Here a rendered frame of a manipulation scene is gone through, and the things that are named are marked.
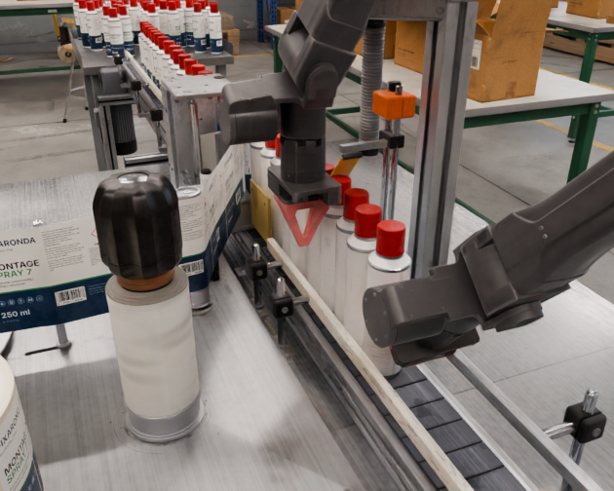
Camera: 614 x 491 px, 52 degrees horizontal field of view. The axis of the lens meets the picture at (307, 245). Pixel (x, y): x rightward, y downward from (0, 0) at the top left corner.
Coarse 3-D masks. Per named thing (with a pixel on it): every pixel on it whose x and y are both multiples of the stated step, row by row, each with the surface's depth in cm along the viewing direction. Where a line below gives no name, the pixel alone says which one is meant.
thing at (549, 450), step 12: (456, 360) 70; (468, 360) 70; (468, 372) 68; (480, 372) 68; (480, 384) 66; (492, 384) 66; (492, 396) 65; (504, 396) 64; (504, 408) 63; (516, 408) 63; (516, 420) 62; (528, 420) 61; (528, 432) 60; (540, 432) 60; (540, 444) 59; (552, 444) 58; (552, 456) 58; (564, 456) 57; (564, 468) 56; (576, 468) 56; (576, 480) 55; (588, 480) 55
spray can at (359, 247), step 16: (368, 208) 76; (368, 224) 75; (352, 240) 77; (368, 240) 76; (352, 256) 77; (352, 272) 78; (352, 288) 79; (352, 304) 80; (352, 320) 81; (352, 336) 83
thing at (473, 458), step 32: (320, 320) 91; (416, 384) 78; (384, 416) 74; (416, 416) 73; (448, 416) 73; (416, 448) 69; (448, 448) 69; (480, 448) 69; (480, 480) 65; (512, 480) 65
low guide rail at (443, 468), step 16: (272, 240) 106; (288, 272) 98; (304, 288) 92; (320, 304) 88; (336, 320) 85; (336, 336) 83; (352, 352) 79; (368, 368) 76; (384, 384) 73; (384, 400) 73; (400, 400) 71; (400, 416) 69; (416, 432) 66; (432, 448) 64; (432, 464) 64; (448, 464) 62; (448, 480) 62; (464, 480) 61
